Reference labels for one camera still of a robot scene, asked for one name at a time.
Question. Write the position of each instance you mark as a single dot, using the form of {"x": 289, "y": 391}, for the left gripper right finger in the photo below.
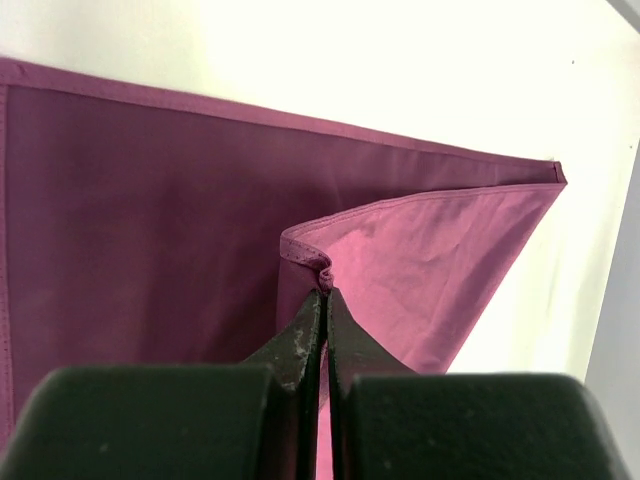
{"x": 389, "y": 422}

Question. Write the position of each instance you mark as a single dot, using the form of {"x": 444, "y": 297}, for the purple cloth napkin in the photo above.
{"x": 142, "y": 226}

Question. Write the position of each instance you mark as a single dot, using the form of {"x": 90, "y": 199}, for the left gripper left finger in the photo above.
{"x": 253, "y": 420}

